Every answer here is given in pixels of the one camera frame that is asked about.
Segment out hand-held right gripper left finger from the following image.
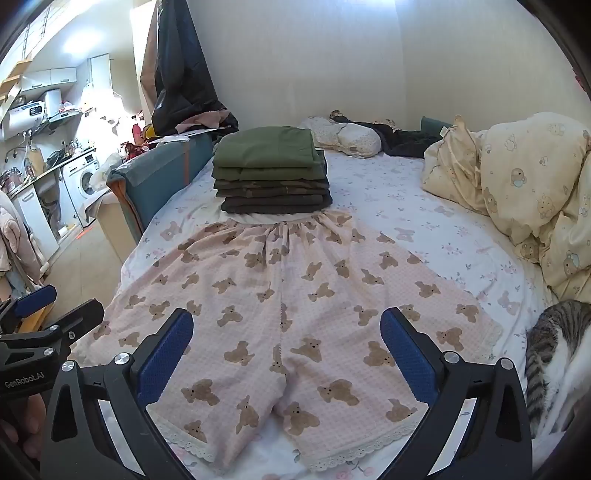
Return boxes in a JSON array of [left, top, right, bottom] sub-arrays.
[[41, 308, 195, 480]]

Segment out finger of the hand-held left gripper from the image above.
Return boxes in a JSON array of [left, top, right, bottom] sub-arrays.
[[39, 299, 105, 358], [0, 285, 57, 326]]

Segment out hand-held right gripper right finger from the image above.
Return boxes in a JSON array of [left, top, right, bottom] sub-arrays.
[[379, 307, 534, 480]]

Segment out pink bear-print pants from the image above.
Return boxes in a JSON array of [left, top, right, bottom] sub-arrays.
[[69, 210, 504, 474]]

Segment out dark brown folded pants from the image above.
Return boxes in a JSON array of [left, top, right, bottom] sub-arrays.
[[221, 194, 333, 214]]

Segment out dark olive folded pants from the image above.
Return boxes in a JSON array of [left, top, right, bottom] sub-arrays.
[[216, 187, 332, 198]]

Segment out camouflage folded pants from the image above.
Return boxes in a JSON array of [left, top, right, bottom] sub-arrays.
[[214, 179, 331, 190]]

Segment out green folded pants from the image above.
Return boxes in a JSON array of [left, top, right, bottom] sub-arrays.
[[216, 127, 326, 169]]

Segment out person's left hand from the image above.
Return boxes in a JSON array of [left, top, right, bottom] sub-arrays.
[[0, 396, 47, 460]]

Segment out pink jacket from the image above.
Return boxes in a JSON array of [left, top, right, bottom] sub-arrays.
[[0, 191, 44, 282]]

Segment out white kitchen base cabinet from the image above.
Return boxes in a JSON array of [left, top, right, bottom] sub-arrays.
[[11, 187, 61, 259]]

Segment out white washing machine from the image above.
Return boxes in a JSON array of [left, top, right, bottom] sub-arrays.
[[62, 154, 105, 227]]

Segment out floral white bed sheet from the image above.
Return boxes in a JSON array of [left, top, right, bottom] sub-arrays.
[[104, 150, 555, 480]]

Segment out tabby cat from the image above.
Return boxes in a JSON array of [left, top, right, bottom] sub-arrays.
[[524, 299, 591, 439]]

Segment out teal bed footboard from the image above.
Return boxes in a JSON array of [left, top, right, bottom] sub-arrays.
[[106, 131, 218, 245]]

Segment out red patterned bag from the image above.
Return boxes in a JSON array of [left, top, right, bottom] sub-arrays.
[[122, 141, 153, 160]]

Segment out white water heater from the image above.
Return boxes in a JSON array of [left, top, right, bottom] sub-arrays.
[[0, 99, 51, 139]]

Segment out white paper sheet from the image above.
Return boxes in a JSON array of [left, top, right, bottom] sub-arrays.
[[157, 128, 218, 143]]

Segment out cream bear-print duvet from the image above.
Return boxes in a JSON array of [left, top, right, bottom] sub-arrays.
[[422, 111, 591, 303]]

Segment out dark crumpled clothes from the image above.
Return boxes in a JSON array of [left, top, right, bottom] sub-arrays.
[[330, 110, 444, 158]]

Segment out wooden shelf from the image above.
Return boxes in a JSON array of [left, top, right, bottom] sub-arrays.
[[0, 55, 28, 102]]

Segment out white lace pillow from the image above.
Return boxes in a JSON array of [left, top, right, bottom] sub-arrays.
[[298, 115, 383, 158]]

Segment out tall white cabinet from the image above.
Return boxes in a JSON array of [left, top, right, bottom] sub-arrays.
[[90, 54, 114, 100]]

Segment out teal cushion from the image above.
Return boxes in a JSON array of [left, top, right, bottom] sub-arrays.
[[420, 116, 455, 139]]

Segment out pink cloth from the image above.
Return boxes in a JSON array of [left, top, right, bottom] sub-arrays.
[[178, 110, 236, 132]]

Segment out black hanging garment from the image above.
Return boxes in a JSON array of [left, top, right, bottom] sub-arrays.
[[141, 0, 232, 134]]

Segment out white wall cabinets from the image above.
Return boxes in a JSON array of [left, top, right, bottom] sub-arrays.
[[18, 67, 79, 93]]

